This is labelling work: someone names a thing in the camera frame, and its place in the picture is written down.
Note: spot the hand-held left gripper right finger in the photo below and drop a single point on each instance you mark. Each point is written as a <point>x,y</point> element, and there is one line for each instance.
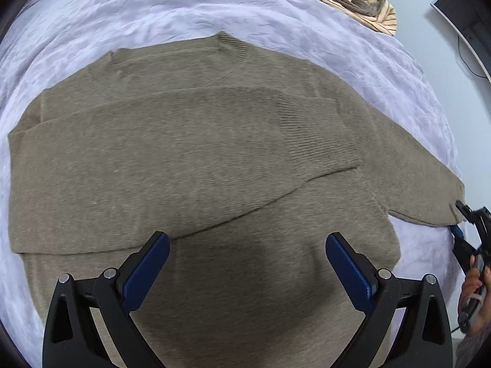
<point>349,268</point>

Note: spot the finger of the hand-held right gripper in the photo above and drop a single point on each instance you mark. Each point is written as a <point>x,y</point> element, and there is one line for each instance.
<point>464,249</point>
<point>465,211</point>

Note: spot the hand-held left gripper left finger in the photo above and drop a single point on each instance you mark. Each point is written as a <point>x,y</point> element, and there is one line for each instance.
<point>147,268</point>

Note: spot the taupe knit sweater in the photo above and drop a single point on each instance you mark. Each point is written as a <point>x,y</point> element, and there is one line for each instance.
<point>214,153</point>

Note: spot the person's right hand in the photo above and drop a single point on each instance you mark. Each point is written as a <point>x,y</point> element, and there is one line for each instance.
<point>470,283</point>

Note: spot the black monitor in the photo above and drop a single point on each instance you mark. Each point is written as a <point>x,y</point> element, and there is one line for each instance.
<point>466,11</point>

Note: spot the beige striped garment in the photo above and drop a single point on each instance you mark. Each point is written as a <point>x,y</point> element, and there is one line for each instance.
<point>383,15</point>

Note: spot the lavender plush blanket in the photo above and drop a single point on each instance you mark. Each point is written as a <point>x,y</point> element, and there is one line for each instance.
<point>153,7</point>

